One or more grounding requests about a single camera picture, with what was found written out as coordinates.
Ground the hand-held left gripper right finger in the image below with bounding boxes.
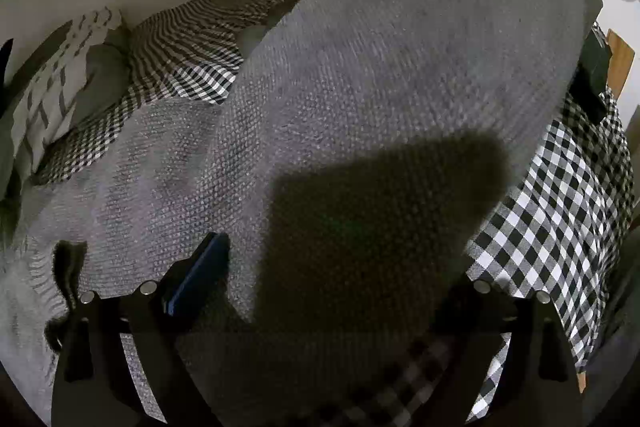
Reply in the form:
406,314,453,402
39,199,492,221
442,279,586,427

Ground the plain grey pillow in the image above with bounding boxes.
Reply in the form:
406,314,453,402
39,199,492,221
72,41,132,124

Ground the black cloth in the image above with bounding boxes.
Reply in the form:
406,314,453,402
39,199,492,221
570,22,617,120

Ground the white pillow with grey pattern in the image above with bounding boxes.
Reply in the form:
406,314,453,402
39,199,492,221
10,6,126,174

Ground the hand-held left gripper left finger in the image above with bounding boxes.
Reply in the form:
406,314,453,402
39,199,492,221
50,232,231,427

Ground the black white checkered blanket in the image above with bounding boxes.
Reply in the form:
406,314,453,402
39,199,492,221
32,0,638,427

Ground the grey knitted sweater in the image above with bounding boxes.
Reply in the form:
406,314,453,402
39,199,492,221
0,0,601,427

